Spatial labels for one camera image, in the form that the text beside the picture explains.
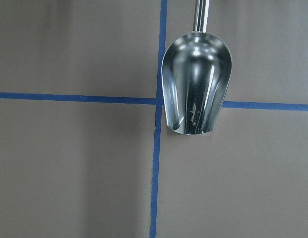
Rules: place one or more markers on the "shiny metal scoop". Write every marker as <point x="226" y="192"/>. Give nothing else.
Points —
<point x="195" y="71"/>

